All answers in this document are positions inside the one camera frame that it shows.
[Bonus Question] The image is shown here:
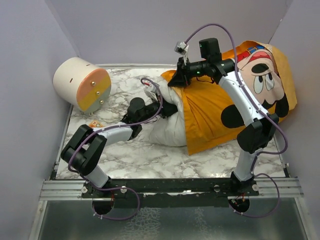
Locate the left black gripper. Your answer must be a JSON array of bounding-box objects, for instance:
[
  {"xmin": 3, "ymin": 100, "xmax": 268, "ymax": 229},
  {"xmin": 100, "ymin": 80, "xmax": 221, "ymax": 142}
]
[{"xmin": 138, "ymin": 94, "xmax": 182, "ymax": 124}]

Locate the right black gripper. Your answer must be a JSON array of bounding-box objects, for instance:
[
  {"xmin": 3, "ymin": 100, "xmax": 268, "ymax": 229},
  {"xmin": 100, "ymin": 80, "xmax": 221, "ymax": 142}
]
[{"xmin": 166, "ymin": 56, "xmax": 208, "ymax": 87}]

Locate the white pillow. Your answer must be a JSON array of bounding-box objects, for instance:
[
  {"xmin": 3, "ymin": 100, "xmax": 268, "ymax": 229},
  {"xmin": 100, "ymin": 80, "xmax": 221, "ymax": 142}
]
[{"xmin": 148, "ymin": 76, "xmax": 187, "ymax": 147}]

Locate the orange Mickey Mouse pillowcase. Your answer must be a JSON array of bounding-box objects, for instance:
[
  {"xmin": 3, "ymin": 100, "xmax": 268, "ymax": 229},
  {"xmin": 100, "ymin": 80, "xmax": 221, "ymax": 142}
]
[{"xmin": 161, "ymin": 40, "xmax": 297, "ymax": 155}]

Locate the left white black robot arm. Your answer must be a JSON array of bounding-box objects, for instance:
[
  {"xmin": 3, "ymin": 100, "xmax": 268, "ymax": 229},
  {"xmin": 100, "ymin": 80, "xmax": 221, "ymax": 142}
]
[{"xmin": 60, "ymin": 97, "xmax": 178, "ymax": 198}]

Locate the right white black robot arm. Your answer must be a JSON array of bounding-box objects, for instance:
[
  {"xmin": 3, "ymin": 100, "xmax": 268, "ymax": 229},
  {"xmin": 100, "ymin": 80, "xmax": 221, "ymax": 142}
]
[{"xmin": 168, "ymin": 38, "xmax": 279, "ymax": 196}]

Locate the small orange patterned card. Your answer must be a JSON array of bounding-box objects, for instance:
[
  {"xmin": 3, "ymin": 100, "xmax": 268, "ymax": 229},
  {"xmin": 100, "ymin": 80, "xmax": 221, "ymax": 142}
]
[{"xmin": 88, "ymin": 120, "xmax": 104, "ymax": 128}]

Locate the white cylinder with orange lid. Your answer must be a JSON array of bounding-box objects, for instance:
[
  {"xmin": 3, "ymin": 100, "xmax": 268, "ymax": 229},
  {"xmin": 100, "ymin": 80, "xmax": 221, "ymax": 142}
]
[{"xmin": 53, "ymin": 57, "xmax": 112, "ymax": 115}]

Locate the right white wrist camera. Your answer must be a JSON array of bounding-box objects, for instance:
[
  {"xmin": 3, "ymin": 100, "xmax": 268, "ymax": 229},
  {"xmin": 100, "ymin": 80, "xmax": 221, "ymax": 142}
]
[{"xmin": 174, "ymin": 41, "xmax": 189, "ymax": 64}]

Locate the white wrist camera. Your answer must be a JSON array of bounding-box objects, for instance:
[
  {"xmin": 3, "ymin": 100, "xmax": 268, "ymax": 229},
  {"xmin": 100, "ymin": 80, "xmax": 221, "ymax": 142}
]
[
  {"xmin": 143, "ymin": 83, "xmax": 158, "ymax": 101},
  {"xmin": 174, "ymin": 41, "xmax": 189, "ymax": 64}
]

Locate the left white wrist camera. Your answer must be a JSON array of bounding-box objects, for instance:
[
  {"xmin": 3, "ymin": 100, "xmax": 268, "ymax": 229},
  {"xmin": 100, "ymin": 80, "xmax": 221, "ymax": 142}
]
[{"xmin": 143, "ymin": 83, "xmax": 158, "ymax": 101}]

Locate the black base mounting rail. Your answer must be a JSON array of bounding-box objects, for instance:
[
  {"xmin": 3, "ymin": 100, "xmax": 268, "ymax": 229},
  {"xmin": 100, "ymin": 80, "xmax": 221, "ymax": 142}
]
[{"xmin": 81, "ymin": 176, "xmax": 259, "ymax": 209}]

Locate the aluminium frame rail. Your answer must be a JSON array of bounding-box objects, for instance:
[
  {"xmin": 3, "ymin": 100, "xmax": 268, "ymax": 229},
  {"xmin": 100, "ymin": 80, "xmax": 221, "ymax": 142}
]
[{"xmin": 40, "ymin": 176, "xmax": 304, "ymax": 201}]

